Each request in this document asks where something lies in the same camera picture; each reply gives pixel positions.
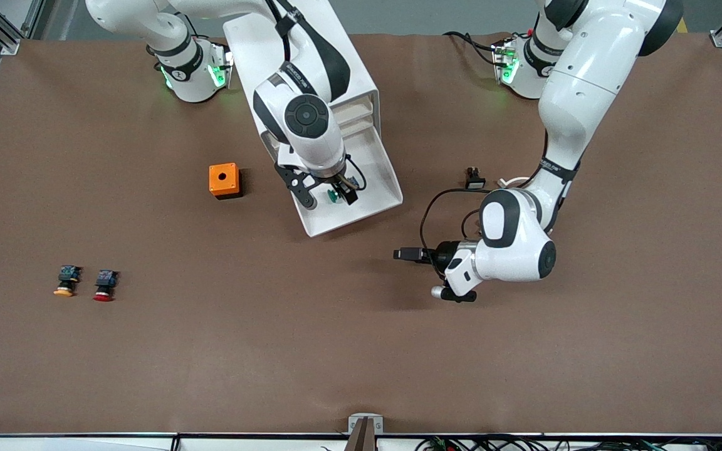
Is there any green push button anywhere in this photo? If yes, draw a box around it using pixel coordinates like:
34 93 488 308
327 177 362 204

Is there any white drawer cabinet housing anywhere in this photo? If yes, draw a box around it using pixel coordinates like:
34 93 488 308
222 13 382 189

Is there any red push button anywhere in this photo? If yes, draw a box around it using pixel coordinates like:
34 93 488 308
93 269 119 303

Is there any yellow push button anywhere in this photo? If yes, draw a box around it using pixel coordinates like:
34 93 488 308
53 265 82 298

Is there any orange box with hole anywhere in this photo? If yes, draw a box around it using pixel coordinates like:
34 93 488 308
209 163 243 200

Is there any black camera cable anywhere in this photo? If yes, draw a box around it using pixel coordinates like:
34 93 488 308
264 0 368 192
419 187 493 252

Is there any black cable bundle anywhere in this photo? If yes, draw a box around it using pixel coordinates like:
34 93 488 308
416 435 722 451

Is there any grey metal bracket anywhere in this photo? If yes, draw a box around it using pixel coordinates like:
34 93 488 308
348 413 384 435

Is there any brown post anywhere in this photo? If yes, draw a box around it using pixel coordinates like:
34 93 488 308
344 417 378 451

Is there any black base cable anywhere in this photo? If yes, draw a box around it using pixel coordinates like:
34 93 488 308
444 30 501 65

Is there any white table edge rail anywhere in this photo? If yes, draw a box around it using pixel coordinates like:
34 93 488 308
0 432 722 451

